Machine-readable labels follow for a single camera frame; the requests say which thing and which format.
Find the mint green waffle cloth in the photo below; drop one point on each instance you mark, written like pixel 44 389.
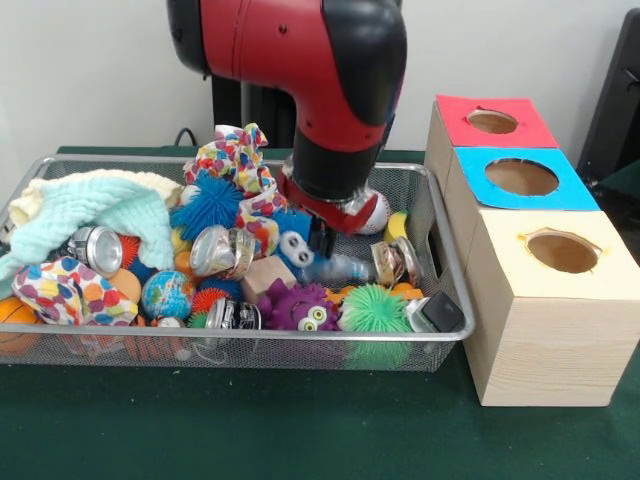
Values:
pixel 100 205

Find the blue fuzzy toy with eyes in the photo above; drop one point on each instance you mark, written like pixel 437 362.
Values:
pixel 295 245

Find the yellow and green toy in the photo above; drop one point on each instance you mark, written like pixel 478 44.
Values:
pixel 397 227

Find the crushed silver can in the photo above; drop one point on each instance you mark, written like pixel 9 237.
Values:
pixel 220 252

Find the neighbouring green covered table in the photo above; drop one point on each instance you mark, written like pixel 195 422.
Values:
pixel 625 190

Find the crumpled polka dot cloth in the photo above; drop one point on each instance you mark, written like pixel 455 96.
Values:
pixel 70 292

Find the shallow clear mesh bin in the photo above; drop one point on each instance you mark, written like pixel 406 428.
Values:
pixel 300 350

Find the colourful printed silver can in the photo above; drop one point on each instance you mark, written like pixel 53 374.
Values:
pixel 395 262

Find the knotted polka dot cloth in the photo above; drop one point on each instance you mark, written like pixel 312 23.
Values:
pixel 235 150

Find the dark green tablecloth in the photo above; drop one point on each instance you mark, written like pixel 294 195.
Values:
pixel 300 425

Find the white baseball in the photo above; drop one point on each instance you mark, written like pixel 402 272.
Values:
pixel 377 217

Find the green spiky rubber ball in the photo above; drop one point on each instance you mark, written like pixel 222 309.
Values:
pixel 375 310

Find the small black square box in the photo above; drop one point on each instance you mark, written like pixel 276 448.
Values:
pixel 442 312

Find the black furniture panel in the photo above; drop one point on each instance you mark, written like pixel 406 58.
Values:
pixel 620 100

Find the purple monster toy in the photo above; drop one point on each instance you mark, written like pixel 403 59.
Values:
pixel 290 310

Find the clear plastic bottle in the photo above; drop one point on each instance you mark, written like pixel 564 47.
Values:
pixel 345 269

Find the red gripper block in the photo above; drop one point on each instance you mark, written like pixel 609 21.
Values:
pixel 350 220

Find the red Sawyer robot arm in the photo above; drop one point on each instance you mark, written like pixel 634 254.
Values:
pixel 310 75

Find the blue fuzzy ball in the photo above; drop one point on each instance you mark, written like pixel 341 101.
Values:
pixel 210 207

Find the wooden box with three holes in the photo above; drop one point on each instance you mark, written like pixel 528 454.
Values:
pixel 550 350

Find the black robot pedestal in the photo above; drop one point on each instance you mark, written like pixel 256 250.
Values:
pixel 270 115

